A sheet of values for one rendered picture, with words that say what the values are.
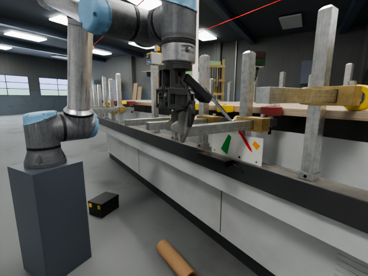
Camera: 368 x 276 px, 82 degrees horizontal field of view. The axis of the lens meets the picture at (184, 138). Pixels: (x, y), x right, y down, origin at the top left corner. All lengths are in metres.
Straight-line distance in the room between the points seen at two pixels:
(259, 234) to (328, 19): 0.95
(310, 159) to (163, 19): 0.56
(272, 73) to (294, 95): 9.32
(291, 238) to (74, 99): 1.22
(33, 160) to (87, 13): 0.83
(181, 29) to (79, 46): 0.70
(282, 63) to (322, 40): 9.10
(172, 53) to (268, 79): 9.30
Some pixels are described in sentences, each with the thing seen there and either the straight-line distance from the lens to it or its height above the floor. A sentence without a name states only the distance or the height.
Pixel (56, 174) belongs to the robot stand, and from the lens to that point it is 1.23.
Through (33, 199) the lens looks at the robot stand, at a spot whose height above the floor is 0.48.
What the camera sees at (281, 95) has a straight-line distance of 0.45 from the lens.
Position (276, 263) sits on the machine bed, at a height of 0.17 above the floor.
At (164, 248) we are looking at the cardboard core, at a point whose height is 0.07.
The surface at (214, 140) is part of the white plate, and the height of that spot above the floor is 0.75.
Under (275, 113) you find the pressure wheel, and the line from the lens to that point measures 0.87.
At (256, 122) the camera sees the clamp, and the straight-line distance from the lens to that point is 0.79.
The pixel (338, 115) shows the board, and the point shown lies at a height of 0.88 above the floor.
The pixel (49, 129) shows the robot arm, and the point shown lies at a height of 0.79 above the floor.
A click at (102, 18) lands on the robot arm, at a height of 1.12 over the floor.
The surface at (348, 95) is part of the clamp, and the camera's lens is 0.67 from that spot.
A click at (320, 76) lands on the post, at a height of 1.00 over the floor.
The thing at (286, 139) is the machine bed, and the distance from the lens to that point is 1.00.
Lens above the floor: 0.94
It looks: 11 degrees down
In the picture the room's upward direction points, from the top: straight up
